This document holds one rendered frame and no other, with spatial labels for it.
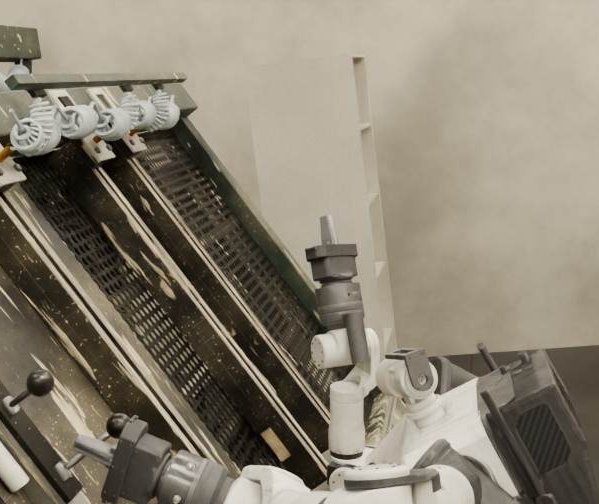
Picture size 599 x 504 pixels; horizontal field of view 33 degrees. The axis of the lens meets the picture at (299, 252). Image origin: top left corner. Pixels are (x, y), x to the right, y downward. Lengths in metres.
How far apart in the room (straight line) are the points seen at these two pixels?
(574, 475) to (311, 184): 3.95
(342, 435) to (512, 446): 0.52
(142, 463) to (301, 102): 4.12
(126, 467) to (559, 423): 0.64
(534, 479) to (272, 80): 4.07
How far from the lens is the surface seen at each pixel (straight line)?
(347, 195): 5.38
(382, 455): 1.95
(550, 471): 1.60
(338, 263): 1.93
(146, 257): 2.27
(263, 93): 5.42
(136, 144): 2.52
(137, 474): 1.41
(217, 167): 3.25
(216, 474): 1.39
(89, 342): 1.82
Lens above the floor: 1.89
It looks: 9 degrees down
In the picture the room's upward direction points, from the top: 7 degrees counter-clockwise
